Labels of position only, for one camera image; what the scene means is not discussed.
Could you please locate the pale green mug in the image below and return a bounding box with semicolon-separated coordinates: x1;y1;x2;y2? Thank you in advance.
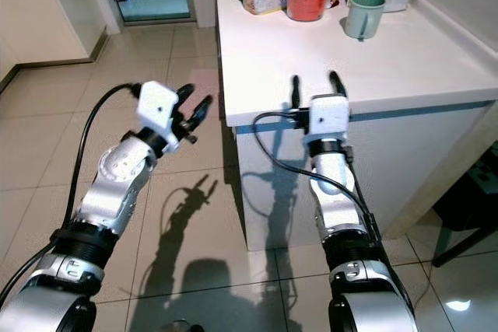
344;0;387;41

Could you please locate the white kitchen counter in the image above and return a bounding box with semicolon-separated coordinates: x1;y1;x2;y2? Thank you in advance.
214;0;498;253

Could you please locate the white cabinet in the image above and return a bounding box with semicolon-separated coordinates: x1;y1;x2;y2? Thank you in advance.
0;0;108;65

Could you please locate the black chair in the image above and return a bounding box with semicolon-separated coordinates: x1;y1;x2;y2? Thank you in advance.
430;142;498;269

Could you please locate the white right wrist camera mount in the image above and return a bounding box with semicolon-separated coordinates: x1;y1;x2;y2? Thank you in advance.
308;93;349;145

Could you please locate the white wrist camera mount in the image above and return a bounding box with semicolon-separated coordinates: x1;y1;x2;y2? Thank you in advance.
136;82;178;151
308;93;349;145

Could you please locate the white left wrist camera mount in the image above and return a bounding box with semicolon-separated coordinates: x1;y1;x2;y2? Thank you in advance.
136;82;178;151

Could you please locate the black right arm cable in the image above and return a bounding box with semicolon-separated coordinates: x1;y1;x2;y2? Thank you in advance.
251;110;384;249

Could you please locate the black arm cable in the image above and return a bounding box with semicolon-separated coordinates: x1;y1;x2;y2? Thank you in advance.
0;83;145;306
251;110;384;249

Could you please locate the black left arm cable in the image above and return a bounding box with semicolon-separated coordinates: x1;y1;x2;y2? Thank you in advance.
0;83;145;306

